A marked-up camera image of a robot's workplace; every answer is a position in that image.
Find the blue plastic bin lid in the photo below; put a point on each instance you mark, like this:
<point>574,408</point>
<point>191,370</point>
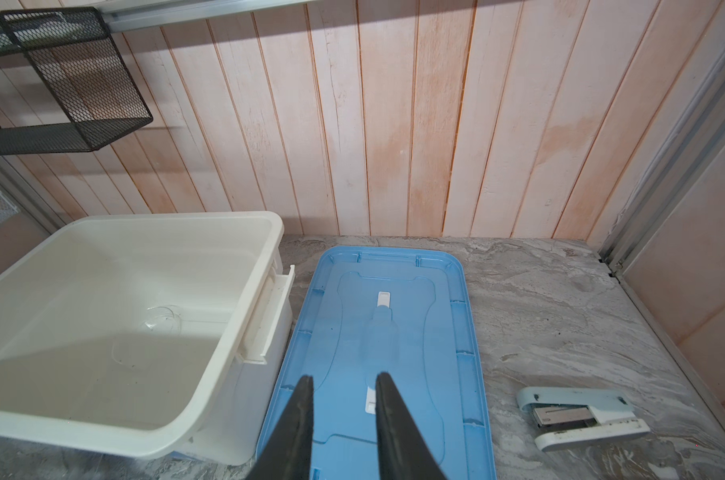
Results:
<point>405,312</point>

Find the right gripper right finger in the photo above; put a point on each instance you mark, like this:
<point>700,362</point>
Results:
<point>401,451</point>

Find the grey stapler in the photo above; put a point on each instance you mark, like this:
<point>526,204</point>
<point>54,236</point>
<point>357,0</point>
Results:
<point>573,417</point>

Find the black wire mesh basket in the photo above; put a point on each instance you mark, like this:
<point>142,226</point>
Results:
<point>73,53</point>

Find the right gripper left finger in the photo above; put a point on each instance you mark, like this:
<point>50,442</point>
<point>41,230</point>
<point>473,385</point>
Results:
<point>288,453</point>

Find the white plastic storage bin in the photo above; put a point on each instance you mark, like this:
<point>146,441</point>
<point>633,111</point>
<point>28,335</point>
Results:
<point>78,370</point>

